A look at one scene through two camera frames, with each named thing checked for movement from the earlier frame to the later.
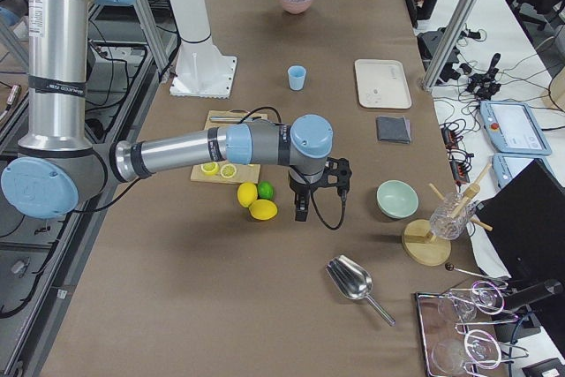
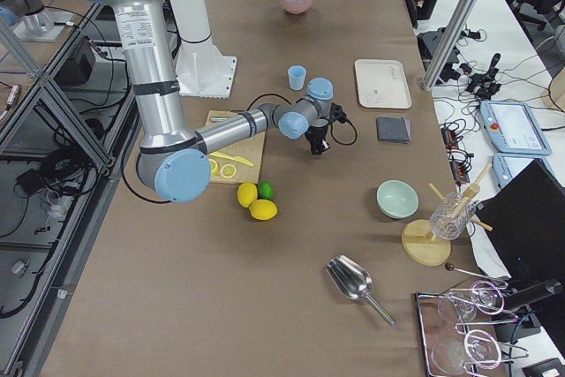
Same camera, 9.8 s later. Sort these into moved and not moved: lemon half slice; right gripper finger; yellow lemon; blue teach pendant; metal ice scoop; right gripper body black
Moved: right gripper body black; right gripper finger
Not moved: blue teach pendant; yellow lemon; metal ice scoop; lemon half slice
